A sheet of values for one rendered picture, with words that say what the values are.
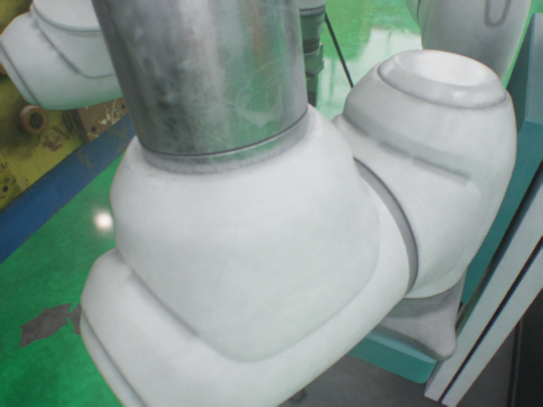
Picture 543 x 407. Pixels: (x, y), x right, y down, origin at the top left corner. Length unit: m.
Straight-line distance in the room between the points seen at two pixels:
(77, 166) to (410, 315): 0.77
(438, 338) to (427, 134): 0.24
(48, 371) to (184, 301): 1.22
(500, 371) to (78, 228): 1.47
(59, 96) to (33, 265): 1.29
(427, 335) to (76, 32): 0.46
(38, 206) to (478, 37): 0.88
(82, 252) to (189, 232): 1.48
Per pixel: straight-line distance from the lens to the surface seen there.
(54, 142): 0.91
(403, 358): 0.50
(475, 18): 0.77
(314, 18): 0.79
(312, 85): 0.95
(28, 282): 1.67
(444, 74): 0.36
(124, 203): 0.24
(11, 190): 0.87
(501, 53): 0.81
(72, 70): 0.45
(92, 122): 0.94
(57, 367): 1.42
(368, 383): 0.90
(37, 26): 0.47
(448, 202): 0.33
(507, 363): 1.01
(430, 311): 0.48
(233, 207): 0.20
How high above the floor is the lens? 1.14
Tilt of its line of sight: 43 degrees down
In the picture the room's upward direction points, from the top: 2 degrees counter-clockwise
